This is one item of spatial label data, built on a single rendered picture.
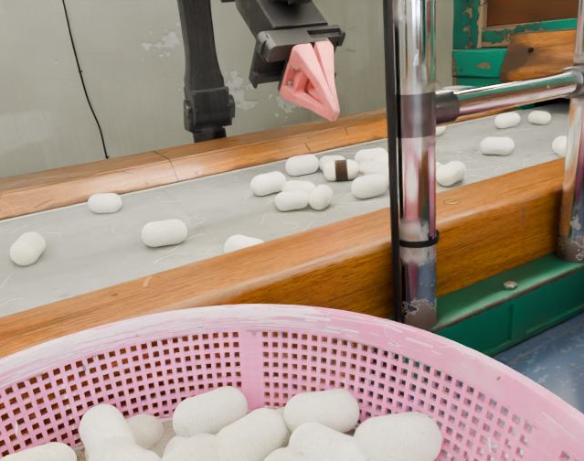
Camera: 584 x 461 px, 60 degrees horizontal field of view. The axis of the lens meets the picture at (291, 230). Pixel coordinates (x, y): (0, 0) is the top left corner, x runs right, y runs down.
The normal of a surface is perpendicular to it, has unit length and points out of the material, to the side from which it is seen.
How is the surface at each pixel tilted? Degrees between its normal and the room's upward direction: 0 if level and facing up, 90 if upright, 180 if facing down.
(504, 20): 90
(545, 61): 67
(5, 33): 90
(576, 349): 0
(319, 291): 90
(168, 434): 0
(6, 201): 45
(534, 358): 0
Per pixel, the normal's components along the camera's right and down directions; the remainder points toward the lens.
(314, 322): -0.37, 0.10
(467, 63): -0.88, 0.25
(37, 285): -0.10, -0.94
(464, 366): -0.77, 0.04
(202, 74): 0.42, 0.37
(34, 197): 0.26, -0.48
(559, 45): -0.84, -0.13
